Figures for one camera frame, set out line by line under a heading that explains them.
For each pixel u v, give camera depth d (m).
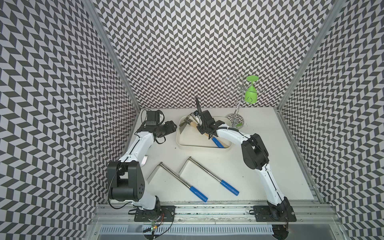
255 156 0.59
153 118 0.69
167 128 0.79
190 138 1.04
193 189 0.79
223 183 0.81
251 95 0.93
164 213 0.71
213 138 0.96
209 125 0.78
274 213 0.64
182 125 1.00
